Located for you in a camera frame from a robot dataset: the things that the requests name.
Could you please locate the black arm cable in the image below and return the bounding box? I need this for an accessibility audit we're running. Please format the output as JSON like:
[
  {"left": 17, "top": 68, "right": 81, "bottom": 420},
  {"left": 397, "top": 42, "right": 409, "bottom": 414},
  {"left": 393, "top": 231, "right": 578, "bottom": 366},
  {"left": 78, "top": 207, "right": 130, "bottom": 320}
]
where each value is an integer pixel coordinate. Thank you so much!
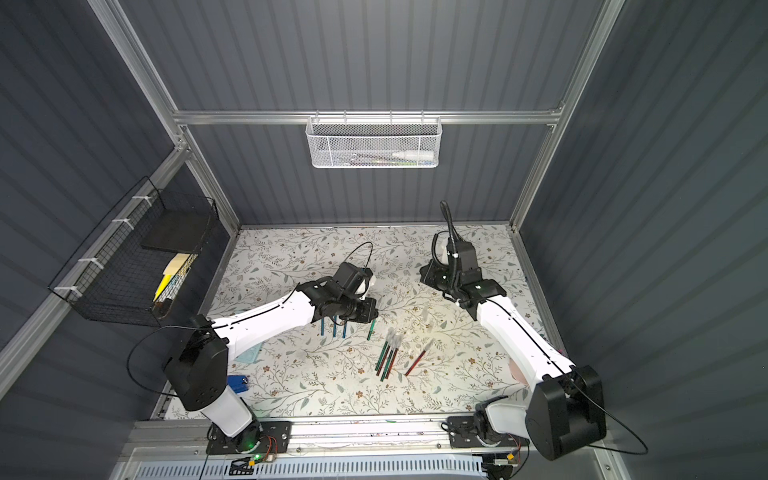
[
  {"left": 125, "top": 325, "right": 199, "bottom": 398},
  {"left": 439, "top": 200, "right": 460, "bottom": 253}
]

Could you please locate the dark red carving knife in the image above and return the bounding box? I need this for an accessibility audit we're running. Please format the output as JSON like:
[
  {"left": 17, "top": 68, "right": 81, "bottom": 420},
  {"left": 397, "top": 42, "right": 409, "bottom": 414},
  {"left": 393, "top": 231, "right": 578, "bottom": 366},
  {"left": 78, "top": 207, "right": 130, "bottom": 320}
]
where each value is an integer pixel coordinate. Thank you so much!
[{"left": 404, "top": 341, "right": 433, "bottom": 377}]

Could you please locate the white tube in basket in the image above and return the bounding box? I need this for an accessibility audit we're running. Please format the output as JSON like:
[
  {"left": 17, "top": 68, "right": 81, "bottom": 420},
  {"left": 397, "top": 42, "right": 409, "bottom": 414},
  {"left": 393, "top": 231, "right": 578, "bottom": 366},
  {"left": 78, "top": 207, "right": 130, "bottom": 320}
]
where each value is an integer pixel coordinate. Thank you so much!
[{"left": 391, "top": 150, "right": 436, "bottom": 164}]

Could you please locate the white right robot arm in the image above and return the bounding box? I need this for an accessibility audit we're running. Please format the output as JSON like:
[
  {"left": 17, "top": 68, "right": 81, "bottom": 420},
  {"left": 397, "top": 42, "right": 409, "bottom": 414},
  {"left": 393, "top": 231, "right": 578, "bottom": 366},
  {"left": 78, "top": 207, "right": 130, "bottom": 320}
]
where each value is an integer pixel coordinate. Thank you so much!
[{"left": 420, "top": 236, "right": 607, "bottom": 460}]

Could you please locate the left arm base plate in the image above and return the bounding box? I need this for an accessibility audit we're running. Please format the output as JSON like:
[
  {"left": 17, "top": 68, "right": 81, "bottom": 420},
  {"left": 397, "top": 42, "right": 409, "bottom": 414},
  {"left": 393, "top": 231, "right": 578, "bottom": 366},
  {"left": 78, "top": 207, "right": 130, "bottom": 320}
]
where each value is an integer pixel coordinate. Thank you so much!
[{"left": 206, "top": 421, "right": 293, "bottom": 458}]

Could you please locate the pink round object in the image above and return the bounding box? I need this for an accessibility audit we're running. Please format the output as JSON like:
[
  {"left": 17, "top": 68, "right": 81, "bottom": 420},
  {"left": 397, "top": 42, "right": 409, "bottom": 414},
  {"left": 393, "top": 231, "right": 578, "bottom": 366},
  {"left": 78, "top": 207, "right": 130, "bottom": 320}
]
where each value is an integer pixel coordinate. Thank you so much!
[{"left": 509, "top": 360, "right": 529, "bottom": 386}]

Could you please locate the yellow sticky note pad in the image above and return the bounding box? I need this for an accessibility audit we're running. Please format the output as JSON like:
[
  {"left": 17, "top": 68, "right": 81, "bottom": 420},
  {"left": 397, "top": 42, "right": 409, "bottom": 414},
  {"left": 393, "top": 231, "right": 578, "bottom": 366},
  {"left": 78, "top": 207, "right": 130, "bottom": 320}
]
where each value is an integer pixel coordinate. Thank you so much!
[{"left": 153, "top": 253, "right": 197, "bottom": 303}]

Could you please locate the green carving knife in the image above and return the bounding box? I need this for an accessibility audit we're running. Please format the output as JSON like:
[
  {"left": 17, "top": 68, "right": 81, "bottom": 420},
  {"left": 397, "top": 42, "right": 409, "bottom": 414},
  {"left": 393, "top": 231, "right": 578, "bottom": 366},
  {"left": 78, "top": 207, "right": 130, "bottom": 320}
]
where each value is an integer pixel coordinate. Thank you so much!
[
  {"left": 366, "top": 319, "right": 377, "bottom": 341},
  {"left": 380, "top": 343, "right": 398, "bottom": 382},
  {"left": 375, "top": 327, "right": 395, "bottom": 375}
]

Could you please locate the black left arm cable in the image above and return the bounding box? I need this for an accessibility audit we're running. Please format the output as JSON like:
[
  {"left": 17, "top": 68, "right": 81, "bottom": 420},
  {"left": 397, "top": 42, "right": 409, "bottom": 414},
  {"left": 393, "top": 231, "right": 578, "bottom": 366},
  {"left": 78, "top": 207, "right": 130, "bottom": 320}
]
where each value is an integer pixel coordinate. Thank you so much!
[{"left": 125, "top": 325, "right": 199, "bottom": 398}]

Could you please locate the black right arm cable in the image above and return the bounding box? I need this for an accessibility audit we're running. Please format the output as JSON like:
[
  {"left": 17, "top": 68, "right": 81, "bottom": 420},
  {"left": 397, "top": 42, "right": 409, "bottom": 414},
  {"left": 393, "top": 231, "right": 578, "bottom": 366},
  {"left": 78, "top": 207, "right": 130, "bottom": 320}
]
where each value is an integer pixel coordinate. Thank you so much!
[{"left": 439, "top": 200, "right": 460, "bottom": 253}]

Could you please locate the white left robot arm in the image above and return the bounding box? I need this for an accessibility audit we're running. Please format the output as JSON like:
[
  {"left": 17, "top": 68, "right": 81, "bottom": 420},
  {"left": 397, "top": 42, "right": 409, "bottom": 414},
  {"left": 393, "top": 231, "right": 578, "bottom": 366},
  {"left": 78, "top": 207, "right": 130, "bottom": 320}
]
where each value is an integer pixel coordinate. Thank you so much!
[{"left": 163, "top": 262, "right": 378, "bottom": 439}]

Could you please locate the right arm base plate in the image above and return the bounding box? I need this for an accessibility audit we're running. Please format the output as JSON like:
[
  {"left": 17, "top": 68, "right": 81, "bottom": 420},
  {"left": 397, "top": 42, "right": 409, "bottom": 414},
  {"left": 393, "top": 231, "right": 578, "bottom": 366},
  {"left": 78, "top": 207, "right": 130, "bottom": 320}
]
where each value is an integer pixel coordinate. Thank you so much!
[{"left": 440, "top": 415, "right": 530, "bottom": 451}]

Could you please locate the white wire mesh basket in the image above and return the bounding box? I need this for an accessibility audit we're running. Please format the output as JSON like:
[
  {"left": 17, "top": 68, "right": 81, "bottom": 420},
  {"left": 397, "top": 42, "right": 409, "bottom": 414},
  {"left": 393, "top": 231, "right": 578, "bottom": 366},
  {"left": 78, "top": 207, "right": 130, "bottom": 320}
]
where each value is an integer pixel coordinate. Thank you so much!
[{"left": 305, "top": 113, "right": 443, "bottom": 169}]

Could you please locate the black notebook in basket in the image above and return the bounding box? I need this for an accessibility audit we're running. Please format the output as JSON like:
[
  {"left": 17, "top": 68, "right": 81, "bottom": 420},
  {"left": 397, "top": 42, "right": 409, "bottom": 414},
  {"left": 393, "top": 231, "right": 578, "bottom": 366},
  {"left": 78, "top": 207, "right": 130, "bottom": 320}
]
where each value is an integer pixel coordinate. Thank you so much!
[{"left": 140, "top": 210, "right": 214, "bottom": 254}]

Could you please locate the black wire wall basket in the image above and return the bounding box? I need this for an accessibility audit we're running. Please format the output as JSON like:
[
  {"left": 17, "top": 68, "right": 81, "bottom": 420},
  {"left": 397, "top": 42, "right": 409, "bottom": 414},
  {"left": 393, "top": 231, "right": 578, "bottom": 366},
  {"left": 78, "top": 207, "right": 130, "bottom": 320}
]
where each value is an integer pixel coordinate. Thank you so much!
[{"left": 49, "top": 182, "right": 221, "bottom": 327}]

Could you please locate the blue stapler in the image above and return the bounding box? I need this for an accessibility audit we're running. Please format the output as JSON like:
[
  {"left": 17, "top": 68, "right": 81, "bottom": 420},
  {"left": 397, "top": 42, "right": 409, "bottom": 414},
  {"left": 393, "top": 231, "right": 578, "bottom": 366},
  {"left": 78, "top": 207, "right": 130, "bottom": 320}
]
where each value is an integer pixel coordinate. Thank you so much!
[{"left": 227, "top": 375, "right": 249, "bottom": 394}]

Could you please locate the white ventilated front panel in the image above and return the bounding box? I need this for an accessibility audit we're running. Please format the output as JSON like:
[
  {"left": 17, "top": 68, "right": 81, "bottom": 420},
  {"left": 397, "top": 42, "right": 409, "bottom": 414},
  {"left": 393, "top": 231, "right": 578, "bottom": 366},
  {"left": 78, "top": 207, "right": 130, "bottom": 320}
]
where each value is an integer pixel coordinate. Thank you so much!
[{"left": 128, "top": 454, "right": 486, "bottom": 479}]

